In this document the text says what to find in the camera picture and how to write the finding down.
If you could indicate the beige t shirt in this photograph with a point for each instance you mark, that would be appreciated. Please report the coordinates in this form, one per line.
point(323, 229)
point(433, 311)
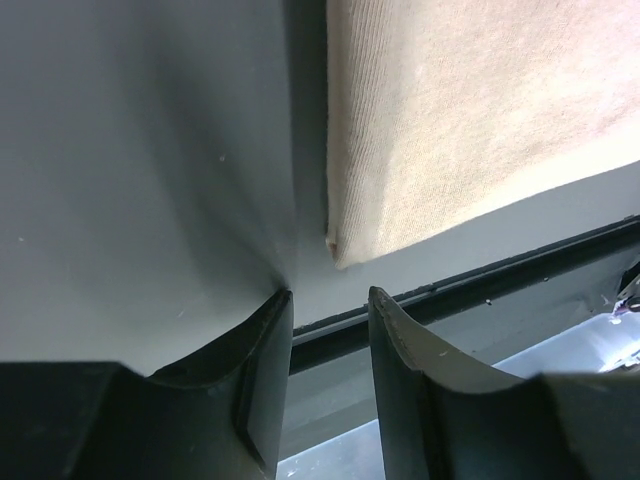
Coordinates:
point(442, 111)

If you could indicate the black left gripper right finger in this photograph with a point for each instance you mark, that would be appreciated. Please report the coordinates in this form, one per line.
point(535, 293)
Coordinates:
point(446, 415)

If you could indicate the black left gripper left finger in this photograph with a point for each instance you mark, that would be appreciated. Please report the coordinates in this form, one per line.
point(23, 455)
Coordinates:
point(215, 414)

